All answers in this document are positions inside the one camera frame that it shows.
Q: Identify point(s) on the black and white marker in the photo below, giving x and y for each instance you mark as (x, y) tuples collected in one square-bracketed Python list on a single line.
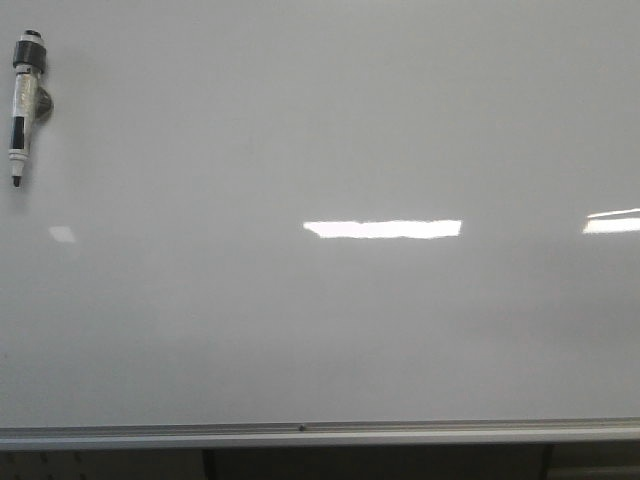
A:
[(31, 102)]

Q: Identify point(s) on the large white whiteboard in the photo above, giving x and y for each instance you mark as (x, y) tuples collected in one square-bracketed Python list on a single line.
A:
[(305, 223)]

